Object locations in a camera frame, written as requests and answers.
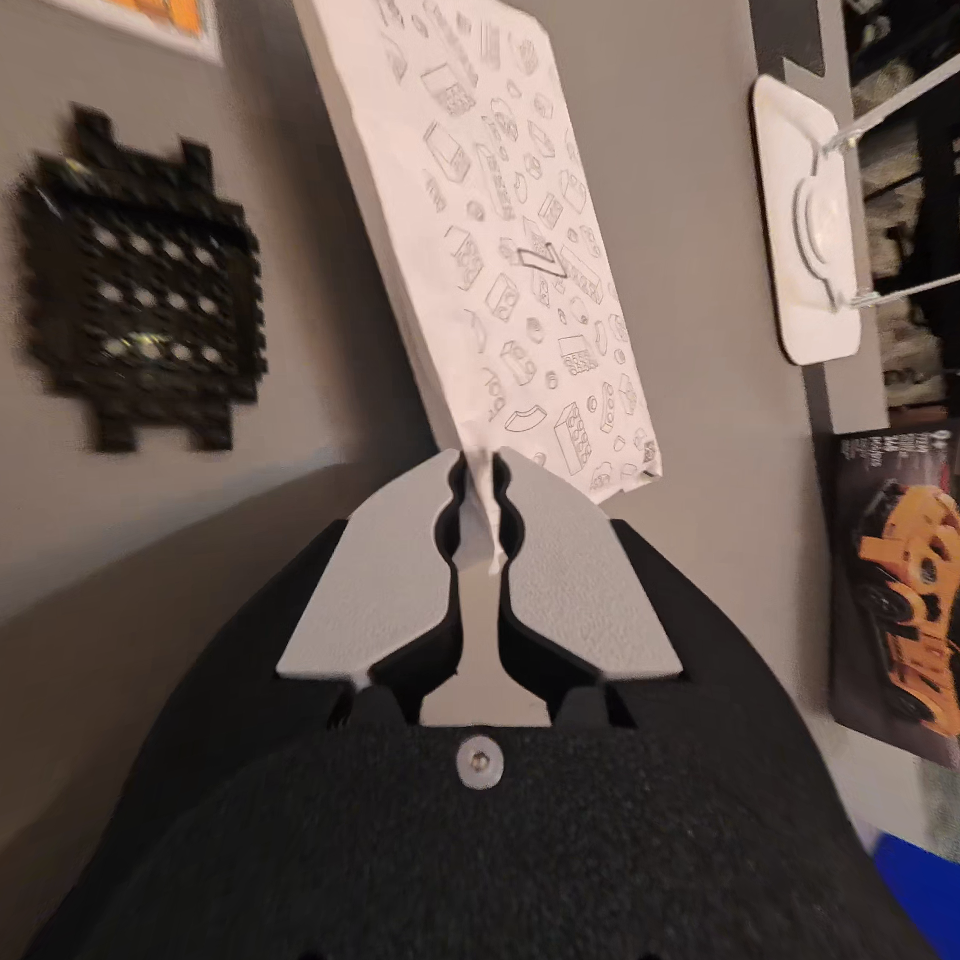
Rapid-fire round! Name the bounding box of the white book stand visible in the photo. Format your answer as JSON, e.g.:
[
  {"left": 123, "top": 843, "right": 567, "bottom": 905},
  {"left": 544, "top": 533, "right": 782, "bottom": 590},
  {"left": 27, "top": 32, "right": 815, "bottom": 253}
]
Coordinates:
[{"left": 750, "top": 52, "right": 960, "bottom": 367}]

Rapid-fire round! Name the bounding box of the white brick-print paper bag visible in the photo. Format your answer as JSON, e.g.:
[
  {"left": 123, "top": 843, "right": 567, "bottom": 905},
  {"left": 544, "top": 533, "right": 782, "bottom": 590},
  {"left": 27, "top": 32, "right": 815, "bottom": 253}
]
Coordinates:
[{"left": 292, "top": 0, "right": 663, "bottom": 579}]

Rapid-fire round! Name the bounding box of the toy car set box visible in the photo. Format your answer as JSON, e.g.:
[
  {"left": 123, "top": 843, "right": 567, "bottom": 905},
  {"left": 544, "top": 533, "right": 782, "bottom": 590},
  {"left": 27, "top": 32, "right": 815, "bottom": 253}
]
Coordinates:
[{"left": 821, "top": 423, "right": 960, "bottom": 770}]

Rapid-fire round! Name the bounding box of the orange sticker sheet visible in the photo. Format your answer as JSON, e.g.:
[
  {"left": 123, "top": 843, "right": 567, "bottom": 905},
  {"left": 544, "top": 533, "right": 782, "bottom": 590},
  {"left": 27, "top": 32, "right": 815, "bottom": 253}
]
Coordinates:
[{"left": 45, "top": 0, "right": 226, "bottom": 69}]

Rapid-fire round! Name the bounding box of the black LEGO chassis piece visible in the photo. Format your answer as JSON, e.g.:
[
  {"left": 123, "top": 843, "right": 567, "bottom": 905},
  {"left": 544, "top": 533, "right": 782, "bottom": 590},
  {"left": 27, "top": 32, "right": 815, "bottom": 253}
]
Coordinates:
[{"left": 15, "top": 105, "right": 267, "bottom": 455}]

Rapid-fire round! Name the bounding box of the black desk mat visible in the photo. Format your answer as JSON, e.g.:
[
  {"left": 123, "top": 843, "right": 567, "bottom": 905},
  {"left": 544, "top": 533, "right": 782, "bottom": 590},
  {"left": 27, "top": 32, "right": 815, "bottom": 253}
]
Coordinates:
[{"left": 750, "top": 0, "right": 826, "bottom": 76}]

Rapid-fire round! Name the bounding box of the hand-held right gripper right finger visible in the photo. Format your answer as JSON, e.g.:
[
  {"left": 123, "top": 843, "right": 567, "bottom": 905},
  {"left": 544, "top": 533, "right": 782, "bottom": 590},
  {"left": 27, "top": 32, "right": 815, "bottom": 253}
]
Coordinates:
[{"left": 495, "top": 447, "right": 684, "bottom": 725}]

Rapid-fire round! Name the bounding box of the blue storage bin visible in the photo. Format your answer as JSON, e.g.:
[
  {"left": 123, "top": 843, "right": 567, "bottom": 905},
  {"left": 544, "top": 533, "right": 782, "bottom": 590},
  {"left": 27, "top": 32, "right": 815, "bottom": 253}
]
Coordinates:
[{"left": 870, "top": 832, "right": 960, "bottom": 960}]

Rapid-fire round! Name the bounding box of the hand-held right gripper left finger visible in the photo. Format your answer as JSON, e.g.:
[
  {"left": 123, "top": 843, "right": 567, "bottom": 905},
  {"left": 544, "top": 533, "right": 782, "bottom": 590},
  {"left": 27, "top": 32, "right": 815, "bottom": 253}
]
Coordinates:
[{"left": 276, "top": 450, "right": 468, "bottom": 725}]

